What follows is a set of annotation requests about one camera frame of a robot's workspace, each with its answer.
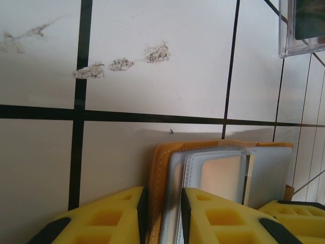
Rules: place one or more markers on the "orange leather card holder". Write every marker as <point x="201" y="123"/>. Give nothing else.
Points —
<point x="269" y="172"/>

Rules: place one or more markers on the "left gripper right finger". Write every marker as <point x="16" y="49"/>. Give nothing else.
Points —
<point x="228" y="221"/>

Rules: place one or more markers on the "clear acrylic card box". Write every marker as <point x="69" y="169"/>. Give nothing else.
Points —
<point x="285" y="38"/>

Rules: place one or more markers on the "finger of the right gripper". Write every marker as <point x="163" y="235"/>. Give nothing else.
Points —
<point x="299" y="221"/>

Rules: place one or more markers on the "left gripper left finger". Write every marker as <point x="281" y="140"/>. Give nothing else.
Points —
<point x="101" y="218"/>

